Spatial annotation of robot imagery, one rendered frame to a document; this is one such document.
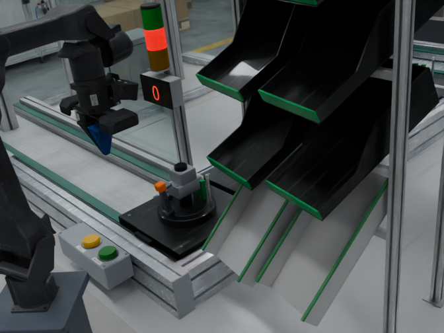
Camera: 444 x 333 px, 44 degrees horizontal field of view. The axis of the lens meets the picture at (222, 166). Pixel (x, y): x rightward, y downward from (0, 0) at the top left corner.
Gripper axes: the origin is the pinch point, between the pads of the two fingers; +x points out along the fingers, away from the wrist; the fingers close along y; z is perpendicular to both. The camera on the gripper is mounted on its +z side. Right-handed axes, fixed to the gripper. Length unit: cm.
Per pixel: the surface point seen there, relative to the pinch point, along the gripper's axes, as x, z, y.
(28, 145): 34, 17, 90
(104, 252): 28.2, -2.3, 6.5
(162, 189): 19.0, 13.4, 4.0
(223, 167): 4.6, 11.2, -20.8
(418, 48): 31, 165, 29
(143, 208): 28.4, 13.9, 14.9
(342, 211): 13.1, 23.2, -37.6
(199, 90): 37, 92, 87
